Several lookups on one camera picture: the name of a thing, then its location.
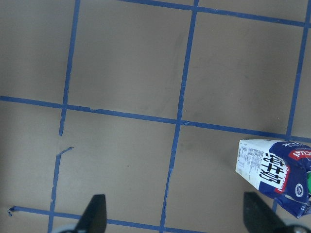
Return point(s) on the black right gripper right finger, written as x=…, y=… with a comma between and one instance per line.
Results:
x=258, y=217

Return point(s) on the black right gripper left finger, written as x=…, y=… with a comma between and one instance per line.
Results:
x=94, y=218

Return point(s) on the blue white milk carton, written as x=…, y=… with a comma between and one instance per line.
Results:
x=281, y=170

